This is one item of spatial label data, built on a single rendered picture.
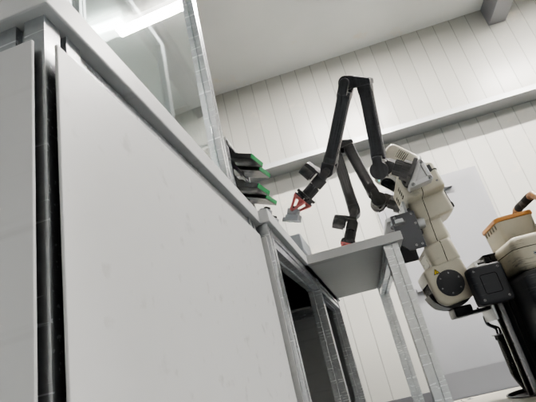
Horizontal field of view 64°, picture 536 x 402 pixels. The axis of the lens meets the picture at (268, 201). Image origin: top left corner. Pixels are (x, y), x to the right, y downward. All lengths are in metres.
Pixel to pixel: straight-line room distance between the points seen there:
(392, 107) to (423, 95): 0.39
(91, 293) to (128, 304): 0.04
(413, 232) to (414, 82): 3.96
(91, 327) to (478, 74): 5.68
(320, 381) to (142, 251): 2.03
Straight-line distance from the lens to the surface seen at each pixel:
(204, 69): 1.02
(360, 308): 4.71
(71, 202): 0.33
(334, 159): 1.90
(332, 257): 1.37
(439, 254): 1.89
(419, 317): 1.37
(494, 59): 6.00
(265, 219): 0.92
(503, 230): 1.98
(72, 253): 0.31
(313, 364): 2.37
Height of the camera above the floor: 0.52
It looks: 22 degrees up
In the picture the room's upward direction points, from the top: 13 degrees counter-clockwise
